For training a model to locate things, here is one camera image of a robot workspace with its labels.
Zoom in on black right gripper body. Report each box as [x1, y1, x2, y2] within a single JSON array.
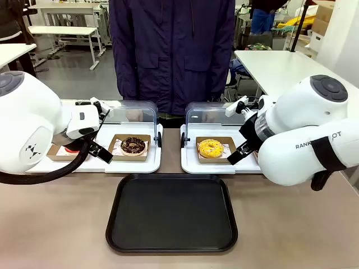
[[238, 114, 264, 150]]

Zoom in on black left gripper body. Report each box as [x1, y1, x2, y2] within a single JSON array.
[[52, 127, 98, 152]]

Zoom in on brown cardboard donut tray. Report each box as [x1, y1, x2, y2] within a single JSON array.
[[108, 134, 152, 163], [46, 143, 91, 162], [195, 136, 237, 165]]

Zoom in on yellow glazed donut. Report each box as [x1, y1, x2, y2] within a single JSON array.
[[197, 138, 224, 159]]

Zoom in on chocolate sprinkled donut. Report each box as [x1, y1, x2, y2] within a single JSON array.
[[119, 136, 149, 157]]

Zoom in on black serving tray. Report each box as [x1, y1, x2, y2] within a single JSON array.
[[105, 173, 239, 254]]

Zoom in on white display case base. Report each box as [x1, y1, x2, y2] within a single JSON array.
[[25, 123, 163, 174], [180, 123, 265, 175]]

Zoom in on clear display case lid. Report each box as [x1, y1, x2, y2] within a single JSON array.
[[96, 100, 159, 147], [185, 101, 255, 142]]

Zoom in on office chair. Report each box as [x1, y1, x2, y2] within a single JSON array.
[[224, 59, 255, 100]]

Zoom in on large white table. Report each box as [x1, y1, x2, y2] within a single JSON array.
[[233, 49, 359, 99]]

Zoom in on small white table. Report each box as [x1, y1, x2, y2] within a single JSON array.
[[0, 43, 38, 78]]

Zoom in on white bench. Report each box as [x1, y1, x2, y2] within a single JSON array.
[[27, 25, 99, 71]]

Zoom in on white storage box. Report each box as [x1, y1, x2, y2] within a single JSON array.
[[307, 30, 325, 54]]

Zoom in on person in blue trousers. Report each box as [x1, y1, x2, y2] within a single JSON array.
[[250, 0, 278, 36]]

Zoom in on person in navy jacket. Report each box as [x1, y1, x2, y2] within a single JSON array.
[[108, 0, 236, 116]]

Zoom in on black pole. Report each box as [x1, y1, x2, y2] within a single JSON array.
[[289, 0, 312, 53]]

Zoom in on yellow bag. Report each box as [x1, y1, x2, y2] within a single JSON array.
[[279, 14, 318, 31]]

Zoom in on cardboard box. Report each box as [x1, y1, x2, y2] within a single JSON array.
[[311, 2, 335, 36]]

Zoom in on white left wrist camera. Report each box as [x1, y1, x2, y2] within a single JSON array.
[[66, 96, 112, 140]]

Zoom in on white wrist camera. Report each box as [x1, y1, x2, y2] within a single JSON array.
[[225, 95, 259, 118], [66, 96, 112, 140]]

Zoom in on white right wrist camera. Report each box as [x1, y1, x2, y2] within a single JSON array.
[[225, 95, 259, 118]]

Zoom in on black corrugated cable hose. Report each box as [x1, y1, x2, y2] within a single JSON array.
[[0, 139, 94, 185]]

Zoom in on black strap on arm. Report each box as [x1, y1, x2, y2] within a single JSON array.
[[310, 137, 348, 192]]

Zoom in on white metal-frame desk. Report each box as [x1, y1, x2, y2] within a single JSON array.
[[27, 2, 98, 27]]

